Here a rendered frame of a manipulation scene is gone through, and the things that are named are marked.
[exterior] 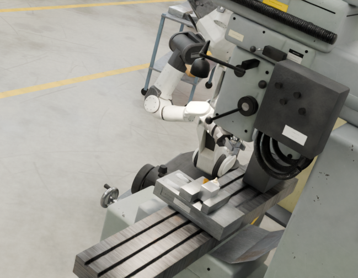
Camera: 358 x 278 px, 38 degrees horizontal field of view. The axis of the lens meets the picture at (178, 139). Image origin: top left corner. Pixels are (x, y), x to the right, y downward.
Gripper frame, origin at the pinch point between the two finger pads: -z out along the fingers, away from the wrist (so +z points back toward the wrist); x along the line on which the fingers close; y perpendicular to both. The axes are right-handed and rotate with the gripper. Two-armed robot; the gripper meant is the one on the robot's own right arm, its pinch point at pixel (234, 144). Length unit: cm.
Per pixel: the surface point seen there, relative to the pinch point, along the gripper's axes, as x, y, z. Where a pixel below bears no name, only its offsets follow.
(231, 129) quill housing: -8.4, -10.4, -5.6
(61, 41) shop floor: 59, 121, 408
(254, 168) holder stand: 27.0, 21.8, 13.3
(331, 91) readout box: -18, -48, -50
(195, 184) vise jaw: -10.6, 19.8, 2.3
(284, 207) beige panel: 147, 119, 93
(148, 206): -22.1, 38.7, 13.8
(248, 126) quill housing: -6.0, -14.6, -10.9
